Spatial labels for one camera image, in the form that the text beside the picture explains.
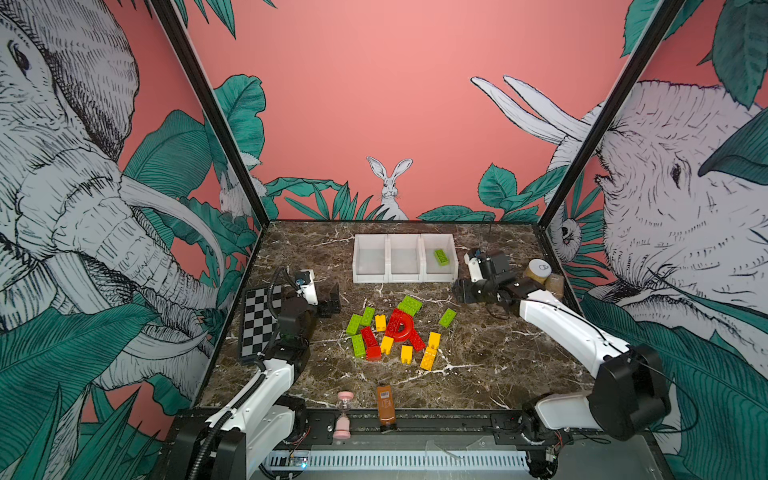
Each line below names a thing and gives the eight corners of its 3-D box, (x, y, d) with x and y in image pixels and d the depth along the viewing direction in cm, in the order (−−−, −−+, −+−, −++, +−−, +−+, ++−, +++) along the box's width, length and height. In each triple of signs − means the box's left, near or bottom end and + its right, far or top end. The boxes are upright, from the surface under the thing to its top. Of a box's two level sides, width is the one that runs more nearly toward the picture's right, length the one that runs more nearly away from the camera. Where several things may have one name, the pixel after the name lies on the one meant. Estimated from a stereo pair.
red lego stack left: (368, 364, 86) (367, 361, 85) (359, 331, 93) (359, 328, 91) (383, 359, 87) (382, 356, 86) (373, 327, 94) (373, 324, 92)
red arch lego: (381, 332, 93) (380, 328, 90) (394, 310, 98) (395, 306, 95) (404, 346, 90) (405, 342, 88) (417, 323, 95) (418, 318, 93)
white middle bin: (386, 284, 104) (386, 272, 99) (387, 246, 116) (387, 234, 110) (422, 284, 104) (424, 273, 99) (419, 246, 116) (421, 234, 110)
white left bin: (352, 285, 104) (350, 273, 98) (356, 247, 115) (354, 234, 109) (388, 285, 104) (388, 273, 98) (388, 247, 115) (388, 234, 109)
